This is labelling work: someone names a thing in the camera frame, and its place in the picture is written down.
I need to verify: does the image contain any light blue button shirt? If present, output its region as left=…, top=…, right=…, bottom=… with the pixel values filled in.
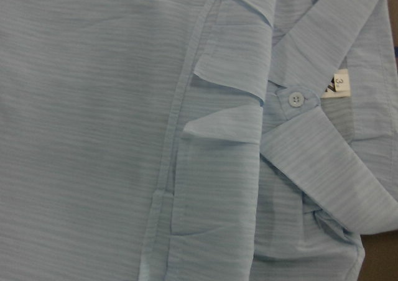
left=1, top=0, right=397, bottom=280

